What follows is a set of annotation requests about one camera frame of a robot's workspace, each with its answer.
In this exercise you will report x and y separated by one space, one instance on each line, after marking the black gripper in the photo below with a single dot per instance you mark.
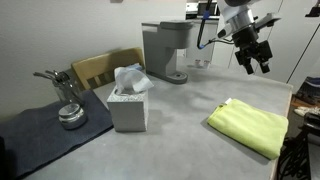
249 47

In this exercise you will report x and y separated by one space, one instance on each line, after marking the yellow-green microfiber towel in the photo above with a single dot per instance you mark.
260 130

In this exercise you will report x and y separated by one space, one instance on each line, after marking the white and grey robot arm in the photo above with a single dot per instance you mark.
237 16

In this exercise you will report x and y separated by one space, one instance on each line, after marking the grey pod coffee machine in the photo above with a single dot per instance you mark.
161 40

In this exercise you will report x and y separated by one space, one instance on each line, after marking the grey tissue box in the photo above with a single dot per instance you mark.
128 101

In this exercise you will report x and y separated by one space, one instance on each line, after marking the glass jar with metal utensils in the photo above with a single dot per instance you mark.
65 87

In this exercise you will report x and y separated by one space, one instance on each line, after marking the small round glass jar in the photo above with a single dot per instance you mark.
72 116

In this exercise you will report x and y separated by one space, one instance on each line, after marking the dark blue placemat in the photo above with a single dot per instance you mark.
35 137

